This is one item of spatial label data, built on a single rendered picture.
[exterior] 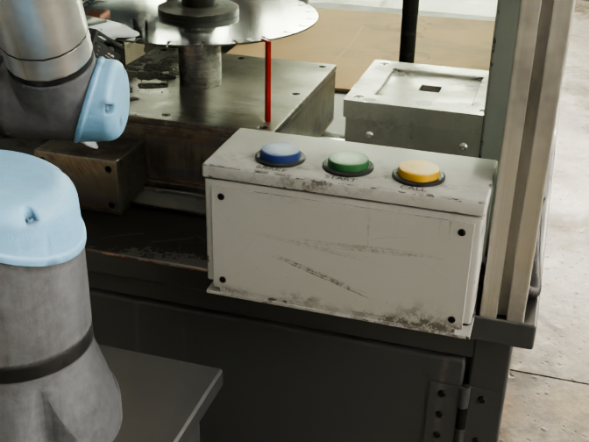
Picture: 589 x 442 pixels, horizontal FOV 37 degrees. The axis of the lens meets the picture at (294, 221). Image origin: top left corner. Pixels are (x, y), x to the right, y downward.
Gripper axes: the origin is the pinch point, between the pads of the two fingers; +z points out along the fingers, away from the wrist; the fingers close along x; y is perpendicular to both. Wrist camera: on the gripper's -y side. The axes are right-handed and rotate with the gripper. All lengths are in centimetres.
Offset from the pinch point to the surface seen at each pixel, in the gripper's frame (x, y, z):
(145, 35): 7.7, 2.1, 0.3
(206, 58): 9.6, 3.0, 13.2
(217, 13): 14.8, 5.3, 9.3
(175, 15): 12.8, 0.9, 6.5
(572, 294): 3, 37, 163
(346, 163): -3.8, 37.8, -9.0
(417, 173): -2.9, 44.6, -7.7
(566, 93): 102, -11, 310
